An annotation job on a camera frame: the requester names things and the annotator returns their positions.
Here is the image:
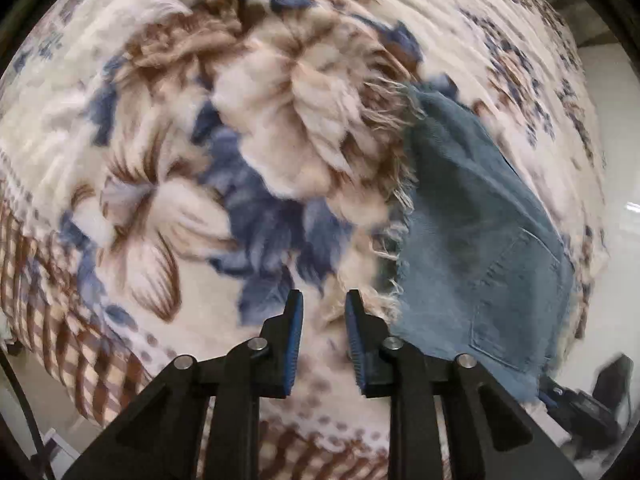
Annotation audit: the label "floral fleece blanket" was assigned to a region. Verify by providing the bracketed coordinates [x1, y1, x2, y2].
[1, 0, 606, 479]

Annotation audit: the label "black cable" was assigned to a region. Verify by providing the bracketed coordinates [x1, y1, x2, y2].
[0, 349, 57, 480]

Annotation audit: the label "blue frayed denim pants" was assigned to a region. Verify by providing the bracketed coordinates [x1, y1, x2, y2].
[383, 82, 574, 403]

